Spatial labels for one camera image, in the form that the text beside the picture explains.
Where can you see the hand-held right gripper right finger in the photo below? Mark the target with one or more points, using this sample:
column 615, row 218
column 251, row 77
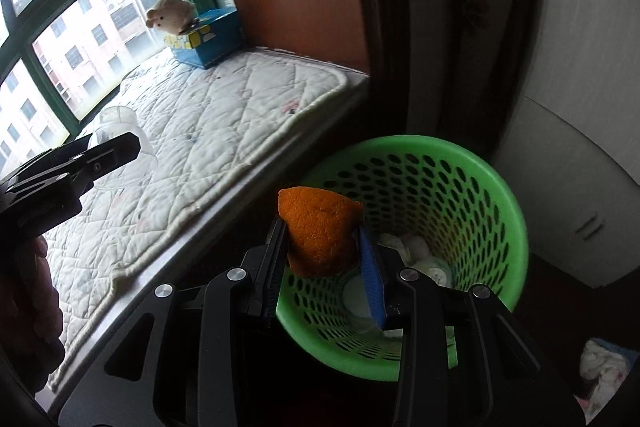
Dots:
column 372, row 287

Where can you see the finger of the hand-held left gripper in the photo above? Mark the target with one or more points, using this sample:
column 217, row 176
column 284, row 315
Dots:
column 110, row 154

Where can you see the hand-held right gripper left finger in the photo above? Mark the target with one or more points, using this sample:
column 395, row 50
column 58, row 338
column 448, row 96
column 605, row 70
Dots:
column 272, row 277

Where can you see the white printed plastic bag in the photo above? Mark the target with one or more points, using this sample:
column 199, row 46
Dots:
column 410, row 249

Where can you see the orange peel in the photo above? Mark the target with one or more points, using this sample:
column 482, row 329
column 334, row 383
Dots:
column 320, row 232

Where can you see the green perforated plastic basket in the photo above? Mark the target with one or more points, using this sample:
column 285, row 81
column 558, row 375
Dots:
column 450, row 157

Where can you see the person's left hand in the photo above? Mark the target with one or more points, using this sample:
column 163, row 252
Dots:
column 35, row 317

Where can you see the round white paper cup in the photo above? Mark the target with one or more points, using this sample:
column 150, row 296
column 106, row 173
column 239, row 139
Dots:
column 357, row 297

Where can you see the clear plastic cup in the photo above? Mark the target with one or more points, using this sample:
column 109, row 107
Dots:
column 122, row 122

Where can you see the beige apartment building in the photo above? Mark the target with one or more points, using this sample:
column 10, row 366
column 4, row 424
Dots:
column 85, row 37

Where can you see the white quilted mat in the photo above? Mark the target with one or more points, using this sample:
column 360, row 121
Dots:
column 225, row 117

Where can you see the blue cardboard box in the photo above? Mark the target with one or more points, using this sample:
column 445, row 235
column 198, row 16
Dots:
column 210, row 39

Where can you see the beige stuffed toy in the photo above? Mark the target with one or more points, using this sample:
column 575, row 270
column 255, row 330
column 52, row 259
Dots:
column 172, row 14

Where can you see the white floral cloth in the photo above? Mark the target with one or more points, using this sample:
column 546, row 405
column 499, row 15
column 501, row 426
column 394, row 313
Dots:
column 602, row 372

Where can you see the dark carved wooden pillar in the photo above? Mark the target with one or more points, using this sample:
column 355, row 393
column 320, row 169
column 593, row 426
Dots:
column 425, row 7

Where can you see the white cabinet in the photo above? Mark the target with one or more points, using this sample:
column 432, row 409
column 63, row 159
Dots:
column 590, row 82

